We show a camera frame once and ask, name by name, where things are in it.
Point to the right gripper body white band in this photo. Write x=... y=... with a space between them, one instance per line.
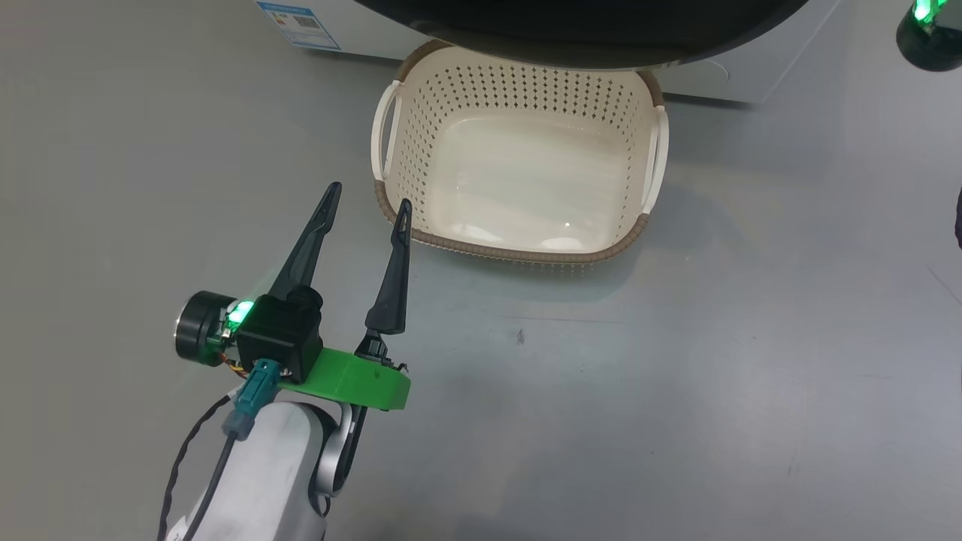
x=936 y=37

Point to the blue white energy label sticker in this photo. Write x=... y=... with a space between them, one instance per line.
x=299 y=22

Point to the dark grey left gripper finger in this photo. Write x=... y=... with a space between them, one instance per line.
x=394 y=285
x=310 y=240

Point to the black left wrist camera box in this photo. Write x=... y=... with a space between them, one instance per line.
x=282 y=334

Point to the white washing machine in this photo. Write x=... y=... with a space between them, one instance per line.
x=751 y=75

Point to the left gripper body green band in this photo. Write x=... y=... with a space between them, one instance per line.
x=361 y=383

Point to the black glass washing machine door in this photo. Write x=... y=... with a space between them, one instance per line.
x=586 y=34

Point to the cream perforated laundry basket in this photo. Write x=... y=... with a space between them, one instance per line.
x=518 y=173

